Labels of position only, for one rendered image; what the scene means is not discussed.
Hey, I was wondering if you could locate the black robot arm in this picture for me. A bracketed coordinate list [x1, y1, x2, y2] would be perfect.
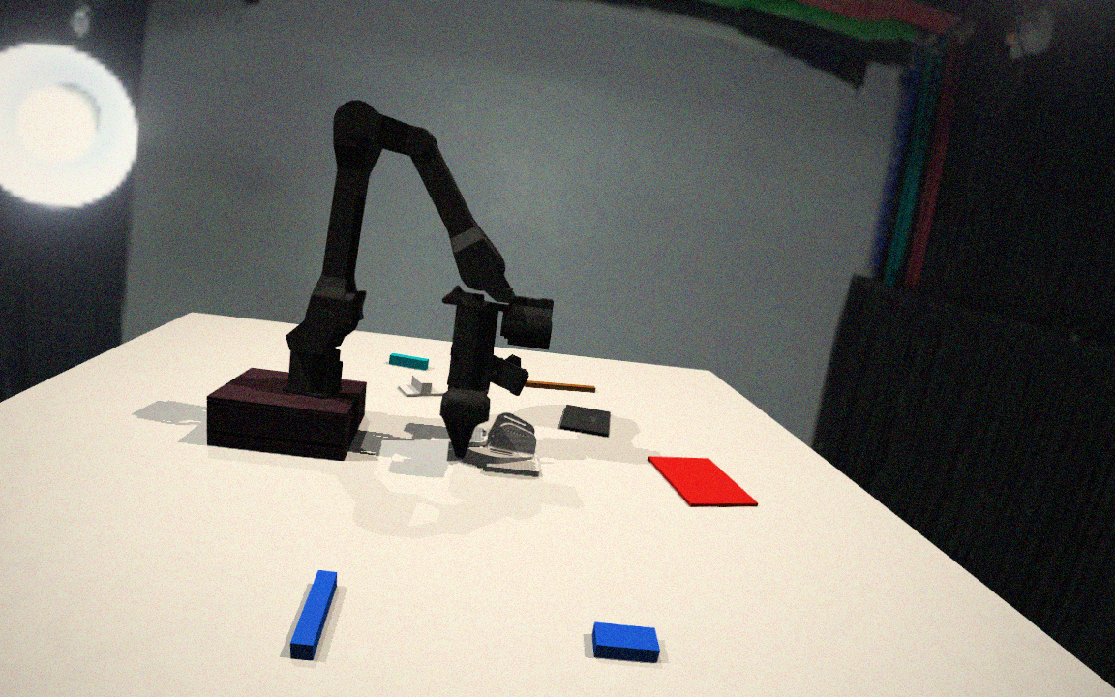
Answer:
[283, 100, 554, 399]

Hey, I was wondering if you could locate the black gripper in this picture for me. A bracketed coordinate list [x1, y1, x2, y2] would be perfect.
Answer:
[439, 337, 495, 459]

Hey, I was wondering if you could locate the blue rectangular bar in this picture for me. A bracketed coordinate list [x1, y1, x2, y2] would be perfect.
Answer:
[290, 570, 338, 660]

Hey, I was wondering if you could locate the orange flat bar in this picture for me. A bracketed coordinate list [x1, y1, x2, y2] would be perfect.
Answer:
[525, 380, 597, 393]

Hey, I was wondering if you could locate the red flat rectangular plate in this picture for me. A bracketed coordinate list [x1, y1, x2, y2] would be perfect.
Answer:
[648, 457, 758, 507]

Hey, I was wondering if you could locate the blue rectangular block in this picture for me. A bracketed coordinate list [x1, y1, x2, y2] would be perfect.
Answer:
[591, 621, 660, 664]

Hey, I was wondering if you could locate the cyan rectangular block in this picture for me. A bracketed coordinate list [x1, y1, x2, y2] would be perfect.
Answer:
[389, 354, 429, 371]

